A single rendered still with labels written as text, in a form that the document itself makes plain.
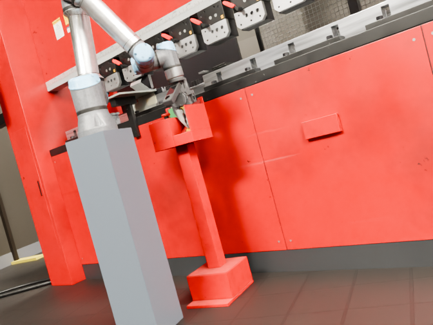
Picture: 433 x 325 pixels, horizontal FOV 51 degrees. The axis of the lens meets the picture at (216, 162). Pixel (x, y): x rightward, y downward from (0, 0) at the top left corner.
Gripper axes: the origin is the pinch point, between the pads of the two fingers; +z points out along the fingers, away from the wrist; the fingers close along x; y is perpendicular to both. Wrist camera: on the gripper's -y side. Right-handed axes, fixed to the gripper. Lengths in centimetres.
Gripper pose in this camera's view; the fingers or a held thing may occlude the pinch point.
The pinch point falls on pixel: (187, 125)
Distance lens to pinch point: 188.9
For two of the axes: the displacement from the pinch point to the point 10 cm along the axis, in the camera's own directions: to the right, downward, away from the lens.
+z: 3.0, 9.5, 1.1
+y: 4.5, -2.4, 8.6
